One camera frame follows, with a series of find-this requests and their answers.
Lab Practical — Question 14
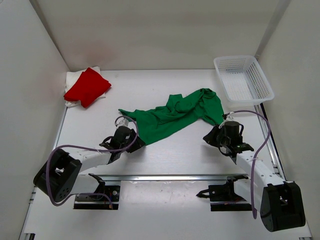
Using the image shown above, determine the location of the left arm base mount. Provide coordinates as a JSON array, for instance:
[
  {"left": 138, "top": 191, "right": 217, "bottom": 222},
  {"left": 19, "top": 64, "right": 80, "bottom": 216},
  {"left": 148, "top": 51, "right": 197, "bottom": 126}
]
[{"left": 71, "top": 173, "right": 121, "bottom": 210}]

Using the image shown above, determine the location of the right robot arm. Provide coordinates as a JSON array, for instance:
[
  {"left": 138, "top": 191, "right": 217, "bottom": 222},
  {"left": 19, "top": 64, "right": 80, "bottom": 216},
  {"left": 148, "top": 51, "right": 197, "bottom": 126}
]
[{"left": 197, "top": 121, "right": 306, "bottom": 232}]

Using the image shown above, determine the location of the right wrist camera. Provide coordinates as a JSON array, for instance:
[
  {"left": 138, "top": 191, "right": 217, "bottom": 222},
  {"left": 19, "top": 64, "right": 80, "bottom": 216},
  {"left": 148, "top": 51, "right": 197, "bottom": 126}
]
[{"left": 222, "top": 112, "right": 234, "bottom": 121}]

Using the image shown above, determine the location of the green t shirt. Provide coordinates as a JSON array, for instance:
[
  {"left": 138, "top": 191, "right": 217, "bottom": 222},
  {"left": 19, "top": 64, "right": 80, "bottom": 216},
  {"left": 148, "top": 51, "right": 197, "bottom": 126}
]
[{"left": 118, "top": 88, "right": 224, "bottom": 145}]

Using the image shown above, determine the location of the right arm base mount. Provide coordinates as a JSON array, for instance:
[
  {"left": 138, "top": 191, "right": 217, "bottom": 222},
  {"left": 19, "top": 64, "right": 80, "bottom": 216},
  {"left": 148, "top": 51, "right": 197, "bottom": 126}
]
[{"left": 196, "top": 175, "right": 252, "bottom": 212}]

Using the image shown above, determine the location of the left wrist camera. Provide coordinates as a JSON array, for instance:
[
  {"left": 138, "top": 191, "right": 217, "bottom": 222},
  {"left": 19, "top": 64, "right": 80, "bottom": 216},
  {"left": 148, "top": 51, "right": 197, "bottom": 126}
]
[{"left": 116, "top": 118, "right": 130, "bottom": 128}]

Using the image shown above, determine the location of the white t shirt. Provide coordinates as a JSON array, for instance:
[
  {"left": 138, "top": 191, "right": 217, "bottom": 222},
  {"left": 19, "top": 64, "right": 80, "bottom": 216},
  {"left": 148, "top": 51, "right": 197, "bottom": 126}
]
[{"left": 65, "top": 66, "right": 106, "bottom": 108}]

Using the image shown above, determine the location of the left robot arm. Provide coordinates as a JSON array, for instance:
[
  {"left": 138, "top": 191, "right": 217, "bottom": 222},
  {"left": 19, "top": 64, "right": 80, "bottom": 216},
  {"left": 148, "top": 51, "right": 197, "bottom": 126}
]
[{"left": 33, "top": 125, "right": 146, "bottom": 206}]

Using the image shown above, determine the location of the white plastic basket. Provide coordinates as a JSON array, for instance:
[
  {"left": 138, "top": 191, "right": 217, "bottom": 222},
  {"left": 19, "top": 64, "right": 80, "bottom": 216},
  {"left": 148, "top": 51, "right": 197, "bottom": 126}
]
[{"left": 213, "top": 55, "right": 275, "bottom": 109}]

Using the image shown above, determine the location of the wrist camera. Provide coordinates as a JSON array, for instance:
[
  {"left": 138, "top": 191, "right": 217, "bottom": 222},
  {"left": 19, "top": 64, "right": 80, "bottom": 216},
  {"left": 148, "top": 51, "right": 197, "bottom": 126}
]
[
  {"left": 116, "top": 118, "right": 130, "bottom": 128},
  {"left": 222, "top": 112, "right": 234, "bottom": 121}
]

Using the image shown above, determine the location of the red t shirt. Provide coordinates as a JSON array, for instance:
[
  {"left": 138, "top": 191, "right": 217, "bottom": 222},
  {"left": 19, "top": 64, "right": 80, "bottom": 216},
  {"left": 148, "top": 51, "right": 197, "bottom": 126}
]
[{"left": 63, "top": 67, "right": 112, "bottom": 108}]

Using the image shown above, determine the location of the aluminium frame rail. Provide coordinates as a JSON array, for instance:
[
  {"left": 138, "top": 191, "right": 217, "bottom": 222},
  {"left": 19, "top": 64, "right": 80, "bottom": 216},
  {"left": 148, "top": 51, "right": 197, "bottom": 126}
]
[{"left": 254, "top": 103, "right": 285, "bottom": 176}]

